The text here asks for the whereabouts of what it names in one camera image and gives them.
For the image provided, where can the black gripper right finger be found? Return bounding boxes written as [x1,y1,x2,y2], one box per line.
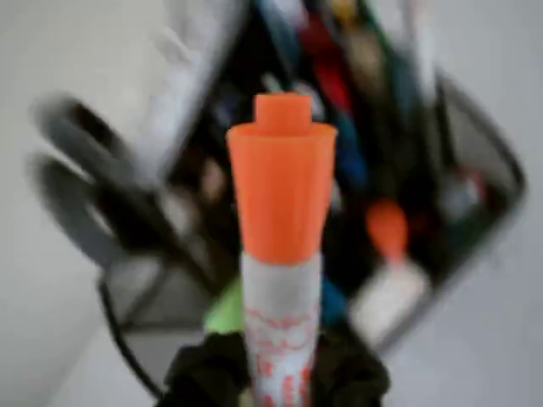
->
[312,333,392,407]

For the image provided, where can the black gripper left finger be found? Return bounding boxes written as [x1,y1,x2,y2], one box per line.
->
[163,332,252,407]

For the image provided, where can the white marker with orange cap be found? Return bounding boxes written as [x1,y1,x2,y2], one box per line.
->
[225,93,339,407]

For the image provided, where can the dark blue blurry object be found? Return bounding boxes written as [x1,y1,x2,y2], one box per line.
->
[330,113,368,192]

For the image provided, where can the black mesh desk organizer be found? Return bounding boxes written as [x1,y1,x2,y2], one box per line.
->
[97,0,528,398]

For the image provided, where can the green sticky note pad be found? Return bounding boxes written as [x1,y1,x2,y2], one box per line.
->
[203,277,246,337]

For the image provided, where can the small orange tipped item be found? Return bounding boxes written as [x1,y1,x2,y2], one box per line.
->
[365,198,409,266]

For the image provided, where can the white tape roll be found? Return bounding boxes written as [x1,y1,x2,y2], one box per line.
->
[25,95,221,292]

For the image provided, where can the red pen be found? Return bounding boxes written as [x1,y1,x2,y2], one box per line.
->
[295,12,355,114]

